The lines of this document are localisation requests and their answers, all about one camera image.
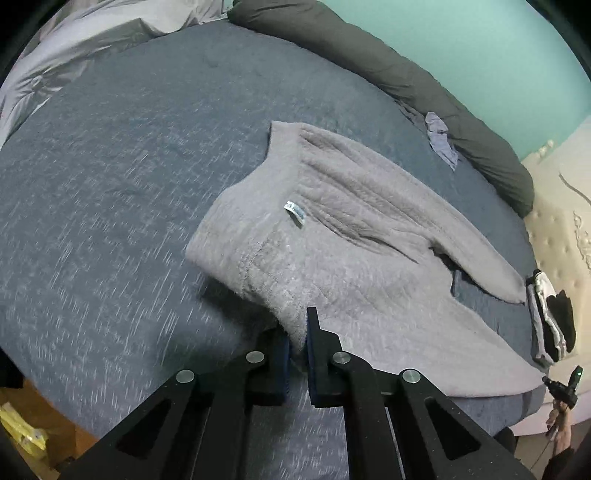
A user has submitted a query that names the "light grey crumpled blanket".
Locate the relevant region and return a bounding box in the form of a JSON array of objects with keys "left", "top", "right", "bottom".
[{"left": 1, "top": 0, "right": 231, "bottom": 143}]

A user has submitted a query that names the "dark grey rolled duvet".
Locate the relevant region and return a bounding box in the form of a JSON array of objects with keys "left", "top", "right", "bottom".
[{"left": 228, "top": 1, "right": 534, "bottom": 218}]

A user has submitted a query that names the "white folded garment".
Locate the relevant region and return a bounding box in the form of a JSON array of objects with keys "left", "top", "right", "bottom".
[{"left": 527, "top": 269, "right": 567, "bottom": 366}]

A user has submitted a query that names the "yellow plastic bag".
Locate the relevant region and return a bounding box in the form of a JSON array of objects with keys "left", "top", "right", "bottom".
[{"left": 0, "top": 402, "right": 49, "bottom": 460}]

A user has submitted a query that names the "person's right hand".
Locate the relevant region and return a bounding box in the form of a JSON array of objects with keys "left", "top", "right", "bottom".
[{"left": 546, "top": 400, "right": 572, "bottom": 456}]

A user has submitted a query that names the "cream tufted headboard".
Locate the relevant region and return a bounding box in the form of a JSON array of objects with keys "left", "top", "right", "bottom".
[{"left": 523, "top": 119, "right": 591, "bottom": 393}]

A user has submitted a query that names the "blue patterned bed sheet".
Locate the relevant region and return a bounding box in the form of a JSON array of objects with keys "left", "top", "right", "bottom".
[{"left": 0, "top": 20, "right": 551, "bottom": 480}]

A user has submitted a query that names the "grey knit sweater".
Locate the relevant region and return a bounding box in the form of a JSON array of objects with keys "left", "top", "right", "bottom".
[{"left": 185, "top": 121, "right": 542, "bottom": 397}]

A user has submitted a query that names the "black folded garment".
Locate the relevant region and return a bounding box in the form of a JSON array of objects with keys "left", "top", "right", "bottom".
[{"left": 543, "top": 290, "right": 576, "bottom": 362}]

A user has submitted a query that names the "blue checked cloth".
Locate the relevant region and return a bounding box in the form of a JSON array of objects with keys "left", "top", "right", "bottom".
[{"left": 425, "top": 112, "right": 459, "bottom": 171}]

